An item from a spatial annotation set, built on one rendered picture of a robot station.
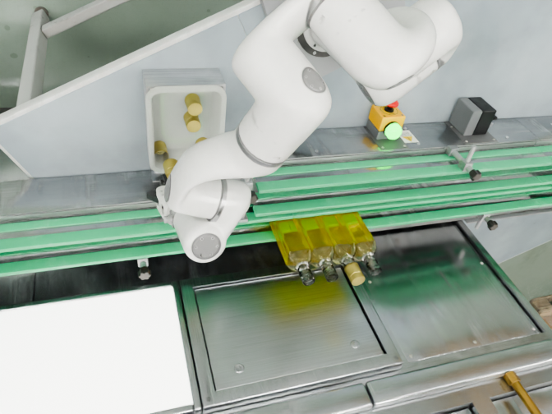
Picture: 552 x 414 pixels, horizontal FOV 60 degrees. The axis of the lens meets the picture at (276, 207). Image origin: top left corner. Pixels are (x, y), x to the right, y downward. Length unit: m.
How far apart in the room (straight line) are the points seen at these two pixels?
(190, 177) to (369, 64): 0.30
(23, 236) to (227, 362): 0.52
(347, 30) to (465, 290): 1.01
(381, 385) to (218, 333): 0.38
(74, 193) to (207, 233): 0.50
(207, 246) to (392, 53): 0.42
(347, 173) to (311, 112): 0.63
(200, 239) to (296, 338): 0.46
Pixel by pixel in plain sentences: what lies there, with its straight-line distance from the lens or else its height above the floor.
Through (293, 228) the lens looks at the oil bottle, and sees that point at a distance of 1.18.
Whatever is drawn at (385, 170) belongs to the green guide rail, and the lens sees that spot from 1.27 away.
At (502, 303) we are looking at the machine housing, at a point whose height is 1.20.
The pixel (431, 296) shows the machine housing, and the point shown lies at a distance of 1.42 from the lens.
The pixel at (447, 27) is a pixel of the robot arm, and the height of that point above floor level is 1.15.
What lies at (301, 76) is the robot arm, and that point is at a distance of 0.60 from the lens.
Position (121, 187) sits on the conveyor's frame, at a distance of 1.23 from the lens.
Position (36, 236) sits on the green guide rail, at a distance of 1.17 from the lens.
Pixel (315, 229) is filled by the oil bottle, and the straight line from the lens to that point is 1.19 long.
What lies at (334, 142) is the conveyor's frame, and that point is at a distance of 1.28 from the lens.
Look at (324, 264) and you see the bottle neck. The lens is 1.14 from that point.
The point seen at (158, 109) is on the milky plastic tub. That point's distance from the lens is 1.17.
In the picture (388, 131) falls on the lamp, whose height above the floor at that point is 0.85.
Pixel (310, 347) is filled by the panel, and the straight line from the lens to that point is 1.16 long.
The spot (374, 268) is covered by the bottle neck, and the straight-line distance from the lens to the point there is 1.17.
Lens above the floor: 1.77
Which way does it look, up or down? 44 degrees down
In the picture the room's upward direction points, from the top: 157 degrees clockwise
